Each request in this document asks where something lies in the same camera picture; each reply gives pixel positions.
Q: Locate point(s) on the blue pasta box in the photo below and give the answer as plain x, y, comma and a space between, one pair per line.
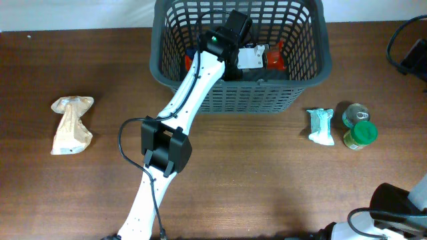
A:
190, 51

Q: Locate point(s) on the mint green packet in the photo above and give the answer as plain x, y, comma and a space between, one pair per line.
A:
320, 124

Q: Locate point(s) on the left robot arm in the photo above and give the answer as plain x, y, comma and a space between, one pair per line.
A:
165, 141

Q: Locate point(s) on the grey plastic basket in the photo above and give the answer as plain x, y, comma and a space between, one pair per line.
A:
300, 24

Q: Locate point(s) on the silver tin can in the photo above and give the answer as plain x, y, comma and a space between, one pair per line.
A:
354, 114

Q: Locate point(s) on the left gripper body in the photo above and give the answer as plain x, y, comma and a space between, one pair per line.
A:
233, 70

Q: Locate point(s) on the beige food pouch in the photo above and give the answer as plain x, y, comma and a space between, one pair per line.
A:
71, 136

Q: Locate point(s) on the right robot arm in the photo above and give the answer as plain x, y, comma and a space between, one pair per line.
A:
394, 213

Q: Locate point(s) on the orange spaghetti packet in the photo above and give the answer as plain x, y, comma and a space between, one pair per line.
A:
275, 57

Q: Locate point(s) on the green lidded glass jar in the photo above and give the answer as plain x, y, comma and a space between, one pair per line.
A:
361, 135

